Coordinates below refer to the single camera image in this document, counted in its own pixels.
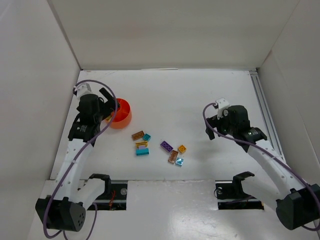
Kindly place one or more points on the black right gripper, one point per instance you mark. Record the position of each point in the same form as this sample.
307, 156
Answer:
213, 122

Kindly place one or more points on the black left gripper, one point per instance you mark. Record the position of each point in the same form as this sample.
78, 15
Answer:
108, 103

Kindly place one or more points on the light blue lego brick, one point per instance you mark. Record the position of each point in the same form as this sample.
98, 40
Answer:
179, 162

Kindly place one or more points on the small teal lego brick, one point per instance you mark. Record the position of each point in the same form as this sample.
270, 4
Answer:
146, 137

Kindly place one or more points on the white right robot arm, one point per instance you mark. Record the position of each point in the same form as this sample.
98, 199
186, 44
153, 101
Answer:
295, 202

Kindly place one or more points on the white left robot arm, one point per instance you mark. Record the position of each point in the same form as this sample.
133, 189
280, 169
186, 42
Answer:
65, 209

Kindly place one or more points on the orange round divided container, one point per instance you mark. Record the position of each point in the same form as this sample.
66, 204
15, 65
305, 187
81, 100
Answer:
123, 116

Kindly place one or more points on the orange yellow lego brick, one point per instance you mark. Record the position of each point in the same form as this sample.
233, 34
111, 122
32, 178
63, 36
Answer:
182, 149

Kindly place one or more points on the brown lego plate lower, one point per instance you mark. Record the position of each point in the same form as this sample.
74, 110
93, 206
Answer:
173, 156

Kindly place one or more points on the brown lego plate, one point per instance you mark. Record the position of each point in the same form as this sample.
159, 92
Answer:
173, 156
138, 135

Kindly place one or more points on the purple lego plate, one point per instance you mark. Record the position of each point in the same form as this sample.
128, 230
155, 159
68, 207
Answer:
166, 146

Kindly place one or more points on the brown lego plate upper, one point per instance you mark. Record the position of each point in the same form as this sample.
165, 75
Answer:
138, 135

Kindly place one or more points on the yellow black striped lego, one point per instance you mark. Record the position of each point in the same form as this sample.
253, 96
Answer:
141, 144

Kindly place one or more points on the long teal lego brick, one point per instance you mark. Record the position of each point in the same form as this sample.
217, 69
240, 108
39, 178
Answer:
142, 152

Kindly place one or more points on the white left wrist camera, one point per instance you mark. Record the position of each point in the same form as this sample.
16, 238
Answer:
81, 90

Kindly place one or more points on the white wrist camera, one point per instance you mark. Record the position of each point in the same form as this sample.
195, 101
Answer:
221, 105
81, 90

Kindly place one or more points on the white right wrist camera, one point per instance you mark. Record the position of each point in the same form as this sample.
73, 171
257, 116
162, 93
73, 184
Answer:
221, 105

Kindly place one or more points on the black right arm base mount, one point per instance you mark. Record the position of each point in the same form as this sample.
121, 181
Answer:
230, 194

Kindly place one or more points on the aluminium rail right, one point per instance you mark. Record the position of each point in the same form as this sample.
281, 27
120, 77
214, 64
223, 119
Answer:
266, 114

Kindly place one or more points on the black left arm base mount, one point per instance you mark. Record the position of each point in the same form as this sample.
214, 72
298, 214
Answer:
110, 192

